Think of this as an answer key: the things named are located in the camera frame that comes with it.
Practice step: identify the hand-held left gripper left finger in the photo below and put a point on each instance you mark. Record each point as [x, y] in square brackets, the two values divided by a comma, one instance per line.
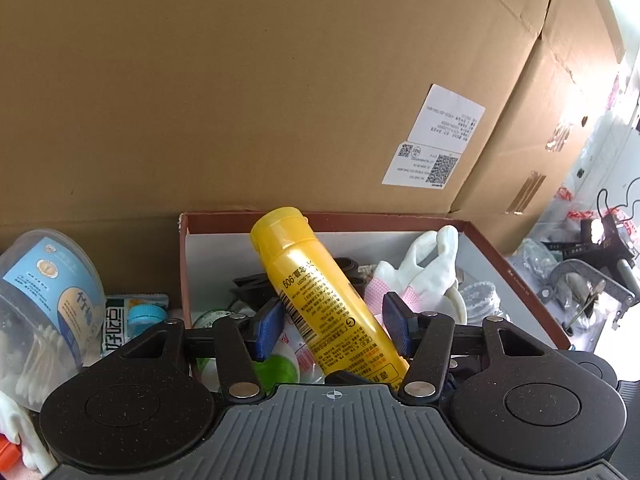
[267, 330]

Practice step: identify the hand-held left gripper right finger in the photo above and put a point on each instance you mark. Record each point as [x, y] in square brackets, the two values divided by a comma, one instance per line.
[397, 325]

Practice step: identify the yellow spray bottle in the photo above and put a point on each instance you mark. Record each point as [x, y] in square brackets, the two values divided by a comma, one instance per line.
[320, 290]

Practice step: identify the brown cardboard shoebox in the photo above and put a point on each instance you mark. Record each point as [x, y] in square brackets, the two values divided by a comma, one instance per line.
[500, 270]

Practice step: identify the green and white round container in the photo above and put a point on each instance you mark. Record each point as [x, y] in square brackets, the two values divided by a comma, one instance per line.
[280, 367]

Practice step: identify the grey metal clamp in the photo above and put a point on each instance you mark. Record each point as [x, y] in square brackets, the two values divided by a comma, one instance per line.
[575, 280]

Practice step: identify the white glove with pink dots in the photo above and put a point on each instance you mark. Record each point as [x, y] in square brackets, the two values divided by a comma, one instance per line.
[425, 265]

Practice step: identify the clear crumpled plastic jar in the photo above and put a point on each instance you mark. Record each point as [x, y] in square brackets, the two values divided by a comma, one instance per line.
[480, 300]

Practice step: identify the white plastic bag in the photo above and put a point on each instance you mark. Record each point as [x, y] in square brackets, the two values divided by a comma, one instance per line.
[600, 160]

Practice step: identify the cardboard box with torn flap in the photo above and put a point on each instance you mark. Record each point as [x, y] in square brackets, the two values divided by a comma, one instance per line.
[550, 125]

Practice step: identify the clear bottle with green label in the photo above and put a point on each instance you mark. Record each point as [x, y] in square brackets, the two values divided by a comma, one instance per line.
[117, 325]

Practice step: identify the large white shipping label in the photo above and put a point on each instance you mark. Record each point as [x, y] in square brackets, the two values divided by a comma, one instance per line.
[435, 137]

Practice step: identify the clear round cotton swab box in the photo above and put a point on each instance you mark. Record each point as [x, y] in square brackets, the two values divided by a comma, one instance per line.
[45, 300]

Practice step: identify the large cardboard panel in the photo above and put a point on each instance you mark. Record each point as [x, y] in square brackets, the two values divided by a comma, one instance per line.
[225, 85]

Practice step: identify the white cloth glove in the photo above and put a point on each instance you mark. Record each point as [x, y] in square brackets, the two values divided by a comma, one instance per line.
[20, 425]

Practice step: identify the orange silicone pad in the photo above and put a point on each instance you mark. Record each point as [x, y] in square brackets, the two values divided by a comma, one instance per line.
[7, 452]

